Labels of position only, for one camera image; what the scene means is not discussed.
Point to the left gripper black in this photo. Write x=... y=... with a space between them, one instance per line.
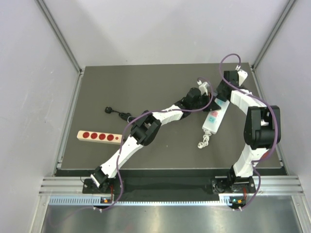
x=212 y=107

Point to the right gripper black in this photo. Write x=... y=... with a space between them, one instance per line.
x=219 y=89

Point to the white power strip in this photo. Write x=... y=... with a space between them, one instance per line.
x=213 y=121

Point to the red cube plug adapter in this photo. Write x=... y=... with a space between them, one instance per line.
x=265 y=155

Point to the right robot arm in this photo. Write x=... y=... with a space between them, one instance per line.
x=261 y=133

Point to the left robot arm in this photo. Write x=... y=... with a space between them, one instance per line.
x=145 y=128

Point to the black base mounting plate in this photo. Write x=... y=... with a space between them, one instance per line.
x=197 y=184

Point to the wooden power strip red sockets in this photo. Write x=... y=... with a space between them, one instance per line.
x=99 y=137

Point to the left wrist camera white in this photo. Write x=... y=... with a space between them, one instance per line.
x=203 y=87

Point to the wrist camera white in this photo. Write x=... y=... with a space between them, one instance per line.
x=242 y=75
x=203 y=87

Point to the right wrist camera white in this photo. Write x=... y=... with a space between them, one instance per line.
x=242 y=75

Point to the white slotted cable duct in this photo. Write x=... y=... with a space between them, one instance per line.
x=108 y=200

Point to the right aluminium frame post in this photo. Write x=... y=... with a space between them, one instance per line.
x=275 y=80

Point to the aluminium frame post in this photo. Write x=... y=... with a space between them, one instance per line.
x=77 y=83
x=275 y=80

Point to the left aluminium frame post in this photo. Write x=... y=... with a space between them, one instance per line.
x=77 y=83

